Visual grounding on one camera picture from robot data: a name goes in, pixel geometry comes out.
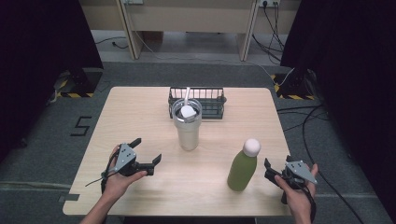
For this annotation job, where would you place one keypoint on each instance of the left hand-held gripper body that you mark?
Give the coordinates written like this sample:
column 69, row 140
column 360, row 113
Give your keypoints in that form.
column 125, row 156

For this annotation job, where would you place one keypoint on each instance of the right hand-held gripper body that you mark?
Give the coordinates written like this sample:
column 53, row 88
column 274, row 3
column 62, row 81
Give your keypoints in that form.
column 299, row 171

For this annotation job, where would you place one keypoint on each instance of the green bottle with white cap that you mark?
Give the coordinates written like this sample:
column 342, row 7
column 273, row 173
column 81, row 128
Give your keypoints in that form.
column 243, row 171

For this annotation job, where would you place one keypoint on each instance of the cream tumbler with clear lid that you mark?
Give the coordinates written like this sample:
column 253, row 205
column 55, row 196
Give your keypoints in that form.
column 187, row 130

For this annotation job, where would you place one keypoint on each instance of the person's right hand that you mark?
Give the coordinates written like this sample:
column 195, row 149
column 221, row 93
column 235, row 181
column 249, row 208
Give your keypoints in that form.
column 297, row 197

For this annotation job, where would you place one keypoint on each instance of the person's left hand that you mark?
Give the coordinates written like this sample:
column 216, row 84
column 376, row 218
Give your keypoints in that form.
column 120, row 183

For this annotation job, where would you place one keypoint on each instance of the black tape floor mark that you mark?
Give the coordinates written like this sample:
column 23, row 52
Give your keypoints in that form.
column 81, row 126

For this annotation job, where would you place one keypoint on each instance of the yellow black hazard tape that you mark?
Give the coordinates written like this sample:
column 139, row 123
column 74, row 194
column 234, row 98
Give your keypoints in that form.
column 76, row 95
column 294, row 97

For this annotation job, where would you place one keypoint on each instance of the grey tape piece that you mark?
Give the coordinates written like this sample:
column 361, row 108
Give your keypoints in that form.
column 69, row 197

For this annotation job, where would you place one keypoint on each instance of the black stand base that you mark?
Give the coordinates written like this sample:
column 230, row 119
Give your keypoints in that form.
column 83, row 79
column 299, row 82

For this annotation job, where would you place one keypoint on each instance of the black curtain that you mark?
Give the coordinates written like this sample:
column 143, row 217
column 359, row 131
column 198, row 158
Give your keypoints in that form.
column 40, row 62
column 355, row 77

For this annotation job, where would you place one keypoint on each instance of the beige office desk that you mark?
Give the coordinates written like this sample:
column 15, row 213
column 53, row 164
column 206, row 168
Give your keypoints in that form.
column 190, row 15

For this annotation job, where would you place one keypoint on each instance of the white power socket with plugs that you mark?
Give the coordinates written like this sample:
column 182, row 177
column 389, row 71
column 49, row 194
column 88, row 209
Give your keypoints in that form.
column 269, row 2

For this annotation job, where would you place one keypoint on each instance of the white wall power outlet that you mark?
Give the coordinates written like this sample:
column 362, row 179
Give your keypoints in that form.
column 133, row 1

